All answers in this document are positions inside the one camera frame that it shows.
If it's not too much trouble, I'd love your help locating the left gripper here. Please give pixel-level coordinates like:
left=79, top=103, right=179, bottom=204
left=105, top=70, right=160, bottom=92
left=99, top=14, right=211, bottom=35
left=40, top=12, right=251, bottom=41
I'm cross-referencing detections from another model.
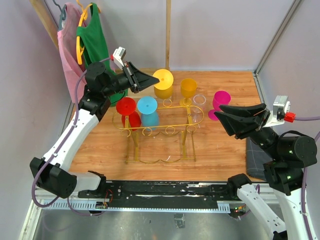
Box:
left=102, top=61, right=160, bottom=97

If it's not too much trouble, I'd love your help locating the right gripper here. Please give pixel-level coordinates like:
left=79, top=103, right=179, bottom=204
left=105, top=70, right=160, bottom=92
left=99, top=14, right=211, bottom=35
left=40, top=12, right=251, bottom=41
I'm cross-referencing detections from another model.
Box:
left=213, top=101, right=282, bottom=159

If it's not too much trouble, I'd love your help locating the yellow wine glass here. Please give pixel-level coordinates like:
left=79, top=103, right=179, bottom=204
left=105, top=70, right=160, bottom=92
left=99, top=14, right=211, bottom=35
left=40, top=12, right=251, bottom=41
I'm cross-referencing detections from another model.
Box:
left=179, top=78, right=198, bottom=106
left=152, top=69, right=174, bottom=100

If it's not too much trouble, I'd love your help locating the blue plastic wine glass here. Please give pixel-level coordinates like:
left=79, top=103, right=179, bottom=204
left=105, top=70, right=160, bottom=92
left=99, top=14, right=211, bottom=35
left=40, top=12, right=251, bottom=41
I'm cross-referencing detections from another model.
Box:
left=137, top=96, right=159, bottom=133

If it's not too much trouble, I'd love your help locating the red plastic wine glass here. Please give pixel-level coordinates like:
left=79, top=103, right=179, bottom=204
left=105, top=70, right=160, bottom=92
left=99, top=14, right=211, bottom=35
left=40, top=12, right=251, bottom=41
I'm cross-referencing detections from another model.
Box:
left=116, top=97, right=142, bottom=128

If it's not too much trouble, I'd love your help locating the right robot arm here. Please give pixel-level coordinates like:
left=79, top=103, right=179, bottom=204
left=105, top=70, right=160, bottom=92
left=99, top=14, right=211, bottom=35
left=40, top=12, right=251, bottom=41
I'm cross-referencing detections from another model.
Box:
left=215, top=99, right=318, bottom=240

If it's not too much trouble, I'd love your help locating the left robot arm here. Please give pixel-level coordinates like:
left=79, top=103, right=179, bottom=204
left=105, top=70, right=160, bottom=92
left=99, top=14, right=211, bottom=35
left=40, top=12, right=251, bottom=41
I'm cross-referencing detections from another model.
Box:
left=29, top=62, right=159, bottom=199

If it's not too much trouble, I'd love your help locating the magenta plastic wine glass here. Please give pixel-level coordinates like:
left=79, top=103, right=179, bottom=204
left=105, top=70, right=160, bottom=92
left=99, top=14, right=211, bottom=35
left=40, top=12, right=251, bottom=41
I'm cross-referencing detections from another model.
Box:
left=208, top=90, right=231, bottom=121

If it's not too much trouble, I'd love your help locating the clear plastic wine glass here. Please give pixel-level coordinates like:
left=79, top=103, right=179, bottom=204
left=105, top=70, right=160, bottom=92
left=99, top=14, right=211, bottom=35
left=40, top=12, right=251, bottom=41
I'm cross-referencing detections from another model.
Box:
left=191, top=94, right=207, bottom=124

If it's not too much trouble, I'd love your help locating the wooden clothes rack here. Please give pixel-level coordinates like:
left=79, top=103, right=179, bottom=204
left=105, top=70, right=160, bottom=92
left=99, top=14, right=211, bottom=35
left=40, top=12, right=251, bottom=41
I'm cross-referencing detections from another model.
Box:
left=28, top=0, right=173, bottom=101

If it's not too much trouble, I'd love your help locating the grey checked cloth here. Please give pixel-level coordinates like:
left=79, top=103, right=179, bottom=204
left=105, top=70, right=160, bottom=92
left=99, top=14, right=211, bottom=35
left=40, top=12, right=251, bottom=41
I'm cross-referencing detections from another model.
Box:
left=246, top=138, right=272, bottom=181

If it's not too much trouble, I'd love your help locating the green tank top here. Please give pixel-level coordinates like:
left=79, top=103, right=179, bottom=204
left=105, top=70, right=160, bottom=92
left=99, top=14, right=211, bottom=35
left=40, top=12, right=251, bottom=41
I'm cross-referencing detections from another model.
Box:
left=75, top=2, right=129, bottom=108

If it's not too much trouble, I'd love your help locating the yellow clothes hanger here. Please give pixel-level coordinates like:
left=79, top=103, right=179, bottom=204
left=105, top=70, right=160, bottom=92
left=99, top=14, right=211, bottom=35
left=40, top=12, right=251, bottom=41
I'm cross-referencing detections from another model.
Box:
left=75, top=0, right=102, bottom=66

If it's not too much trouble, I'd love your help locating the pink shirt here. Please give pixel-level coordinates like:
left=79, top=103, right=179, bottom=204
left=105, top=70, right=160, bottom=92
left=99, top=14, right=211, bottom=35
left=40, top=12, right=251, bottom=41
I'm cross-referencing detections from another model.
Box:
left=57, top=2, right=86, bottom=104

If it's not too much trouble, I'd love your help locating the grey clothes hanger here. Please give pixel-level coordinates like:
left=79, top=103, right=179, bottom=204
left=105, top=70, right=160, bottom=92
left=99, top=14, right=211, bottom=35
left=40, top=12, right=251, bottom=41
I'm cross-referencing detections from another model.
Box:
left=52, top=0, right=67, bottom=31

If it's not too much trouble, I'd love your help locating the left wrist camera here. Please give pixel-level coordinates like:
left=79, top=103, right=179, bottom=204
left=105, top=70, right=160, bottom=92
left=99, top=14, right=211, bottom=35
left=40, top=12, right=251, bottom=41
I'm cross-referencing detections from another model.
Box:
left=110, top=46, right=127, bottom=70

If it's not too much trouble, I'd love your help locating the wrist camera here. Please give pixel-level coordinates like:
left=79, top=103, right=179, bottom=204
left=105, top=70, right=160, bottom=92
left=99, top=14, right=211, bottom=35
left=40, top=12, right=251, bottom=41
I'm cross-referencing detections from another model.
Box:
left=110, top=46, right=127, bottom=70
left=264, top=95, right=296, bottom=127

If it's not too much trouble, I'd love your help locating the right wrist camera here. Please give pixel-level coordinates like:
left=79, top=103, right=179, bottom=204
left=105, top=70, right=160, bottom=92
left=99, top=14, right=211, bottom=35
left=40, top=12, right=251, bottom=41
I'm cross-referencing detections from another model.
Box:
left=264, top=95, right=296, bottom=127

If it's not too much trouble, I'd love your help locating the gold wire glass rack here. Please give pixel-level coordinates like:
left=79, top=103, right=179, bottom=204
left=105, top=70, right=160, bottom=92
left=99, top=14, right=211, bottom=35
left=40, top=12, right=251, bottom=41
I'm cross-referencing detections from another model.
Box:
left=112, top=104, right=205, bottom=164

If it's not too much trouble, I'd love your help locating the black mounting base rail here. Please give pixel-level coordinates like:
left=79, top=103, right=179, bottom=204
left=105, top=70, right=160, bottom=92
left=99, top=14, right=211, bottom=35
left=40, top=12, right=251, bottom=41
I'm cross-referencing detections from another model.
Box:
left=77, top=180, right=240, bottom=211

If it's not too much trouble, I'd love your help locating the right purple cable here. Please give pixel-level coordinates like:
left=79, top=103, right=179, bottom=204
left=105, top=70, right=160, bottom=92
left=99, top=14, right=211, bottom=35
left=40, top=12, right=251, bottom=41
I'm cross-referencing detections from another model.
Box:
left=293, top=114, right=320, bottom=240

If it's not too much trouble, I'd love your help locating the purple cable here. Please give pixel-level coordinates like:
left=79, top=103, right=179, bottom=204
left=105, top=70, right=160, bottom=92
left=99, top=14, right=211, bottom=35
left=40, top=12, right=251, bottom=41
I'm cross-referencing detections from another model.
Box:
left=31, top=57, right=116, bottom=217
left=293, top=114, right=320, bottom=240

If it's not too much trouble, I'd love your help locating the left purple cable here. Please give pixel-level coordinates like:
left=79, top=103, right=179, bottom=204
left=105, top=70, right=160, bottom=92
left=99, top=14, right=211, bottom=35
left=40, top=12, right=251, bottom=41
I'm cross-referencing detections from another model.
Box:
left=31, top=57, right=116, bottom=217

